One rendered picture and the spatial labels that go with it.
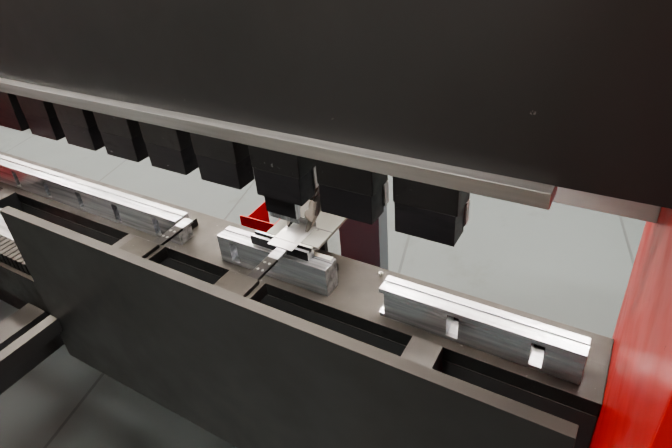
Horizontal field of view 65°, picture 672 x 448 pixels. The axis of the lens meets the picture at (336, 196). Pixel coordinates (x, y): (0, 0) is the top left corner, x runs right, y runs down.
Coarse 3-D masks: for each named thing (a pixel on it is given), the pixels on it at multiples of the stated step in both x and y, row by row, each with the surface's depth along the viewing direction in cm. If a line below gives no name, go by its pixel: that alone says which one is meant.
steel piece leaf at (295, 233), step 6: (300, 216) 158; (300, 222) 159; (306, 222) 158; (288, 228) 157; (294, 228) 157; (300, 228) 156; (312, 228) 156; (282, 234) 154; (288, 234) 154; (294, 234) 154; (300, 234) 154; (306, 234) 154; (288, 240) 152; (294, 240) 152; (300, 240) 151
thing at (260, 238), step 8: (256, 232) 157; (264, 232) 156; (256, 240) 156; (264, 240) 154; (272, 248) 154; (296, 248) 149; (304, 248) 150; (312, 248) 149; (296, 256) 150; (304, 256) 148; (312, 256) 150
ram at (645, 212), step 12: (564, 192) 97; (576, 192) 96; (576, 204) 97; (588, 204) 96; (600, 204) 95; (612, 204) 94; (624, 204) 92; (636, 204) 91; (648, 204) 90; (624, 216) 94; (636, 216) 92; (648, 216) 91
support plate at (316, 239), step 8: (304, 208) 166; (304, 216) 162; (320, 216) 161; (328, 216) 161; (336, 216) 161; (280, 224) 159; (320, 224) 158; (328, 224) 157; (336, 224) 157; (272, 232) 156; (312, 232) 155; (320, 232) 154; (328, 232) 154; (304, 240) 152; (312, 240) 151; (320, 240) 151
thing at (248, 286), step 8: (280, 248) 148; (272, 256) 146; (280, 256) 145; (264, 264) 143; (272, 264) 143; (232, 272) 136; (256, 272) 140; (264, 272) 140; (224, 280) 134; (232, 280) 134; (240, 280) 133; (248, 280) 133; (256, 280) 133; (224, 288) 131; (232, 288) 131; (240, 288) 131; (248, 288) 131; (256, 288) 132; (264, 288) 134; (248, 296) 130; (256, 296) 131; (264, 296) 135
